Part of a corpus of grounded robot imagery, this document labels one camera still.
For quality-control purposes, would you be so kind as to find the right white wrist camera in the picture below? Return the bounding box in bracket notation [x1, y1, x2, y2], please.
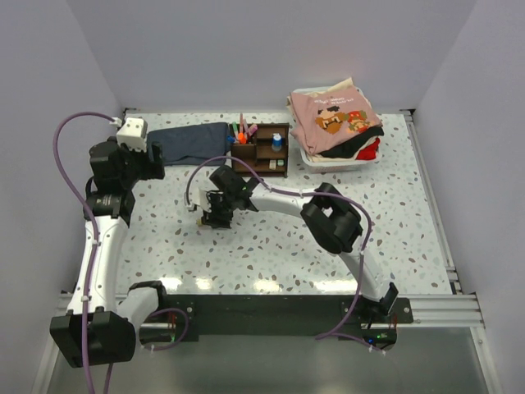
[189, 189, 211, 212]

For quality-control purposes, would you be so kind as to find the folded dark blue cloth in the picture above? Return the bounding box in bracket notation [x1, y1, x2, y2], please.
[147, 122, 231, 166]

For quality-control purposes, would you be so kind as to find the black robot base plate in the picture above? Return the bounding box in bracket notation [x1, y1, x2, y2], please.
[139, 294, 414, 349]

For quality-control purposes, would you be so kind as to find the black garment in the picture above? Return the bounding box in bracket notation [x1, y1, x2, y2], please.
[320, 126, 384, 158]

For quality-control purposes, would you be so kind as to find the red garment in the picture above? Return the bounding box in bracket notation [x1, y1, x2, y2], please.
[355, 137, 381, 161]

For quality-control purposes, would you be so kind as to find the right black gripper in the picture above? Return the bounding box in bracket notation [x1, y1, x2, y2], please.
[201, 192, 237, 230]

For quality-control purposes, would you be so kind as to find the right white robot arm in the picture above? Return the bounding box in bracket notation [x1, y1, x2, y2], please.
[198, 166, 399, 323]

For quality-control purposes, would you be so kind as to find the pink pixel-print shirt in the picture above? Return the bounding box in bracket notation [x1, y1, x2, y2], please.
[287, 78, 382, 155]

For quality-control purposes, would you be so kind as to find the white laundry basket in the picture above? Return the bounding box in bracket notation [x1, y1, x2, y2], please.
[293, 85, 382, 176]

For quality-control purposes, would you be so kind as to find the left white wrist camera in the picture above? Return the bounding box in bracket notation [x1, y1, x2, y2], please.
[116, 117, 148, 152]

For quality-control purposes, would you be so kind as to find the blue grey pencil sharpener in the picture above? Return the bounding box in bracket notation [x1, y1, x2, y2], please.
[272, 133, 283, 152]

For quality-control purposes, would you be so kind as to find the green capped white marker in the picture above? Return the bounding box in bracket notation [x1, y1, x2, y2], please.
[231, 122, 239, 139]

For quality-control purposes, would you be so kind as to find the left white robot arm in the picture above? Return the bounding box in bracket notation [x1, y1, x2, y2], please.
[50, 137, 170, 368]

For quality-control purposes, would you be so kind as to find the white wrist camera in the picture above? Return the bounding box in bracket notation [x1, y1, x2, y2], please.
[189, 189, 211, 212]
[116, 117, 148, 152]

